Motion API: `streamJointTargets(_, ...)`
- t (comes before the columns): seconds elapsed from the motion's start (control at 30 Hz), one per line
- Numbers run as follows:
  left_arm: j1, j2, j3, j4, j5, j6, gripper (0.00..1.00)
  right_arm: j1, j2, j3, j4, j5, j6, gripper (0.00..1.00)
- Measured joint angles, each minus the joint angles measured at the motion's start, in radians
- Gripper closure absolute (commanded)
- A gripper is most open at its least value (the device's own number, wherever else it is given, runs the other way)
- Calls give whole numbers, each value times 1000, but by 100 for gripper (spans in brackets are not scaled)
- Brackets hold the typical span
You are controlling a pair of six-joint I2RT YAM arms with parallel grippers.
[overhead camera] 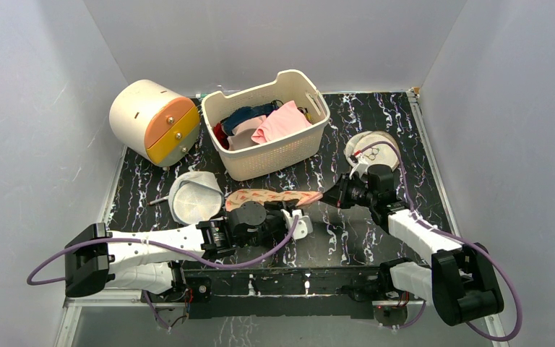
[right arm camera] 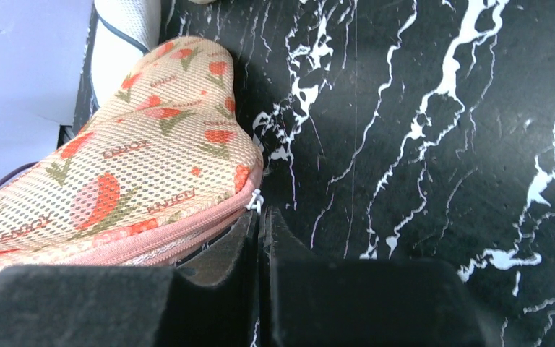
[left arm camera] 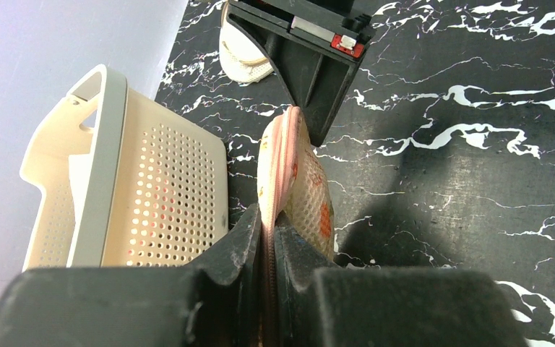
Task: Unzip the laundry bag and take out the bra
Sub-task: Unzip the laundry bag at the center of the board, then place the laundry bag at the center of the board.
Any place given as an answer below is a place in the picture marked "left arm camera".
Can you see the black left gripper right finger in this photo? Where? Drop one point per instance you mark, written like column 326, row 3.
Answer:
column 322, row 304

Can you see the round white embroidered laundry bag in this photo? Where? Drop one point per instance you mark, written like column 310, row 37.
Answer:
column 239, row 58

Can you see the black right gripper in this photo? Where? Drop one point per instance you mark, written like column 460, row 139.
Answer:
column 314, row 48

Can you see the cream perforated laundry basket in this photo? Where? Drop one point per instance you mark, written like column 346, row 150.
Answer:
column 124, row 181

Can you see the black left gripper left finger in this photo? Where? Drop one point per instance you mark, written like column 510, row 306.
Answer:
column 211, row 301

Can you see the floral mesh laundry bag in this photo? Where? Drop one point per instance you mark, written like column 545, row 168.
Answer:
column 290, row 180

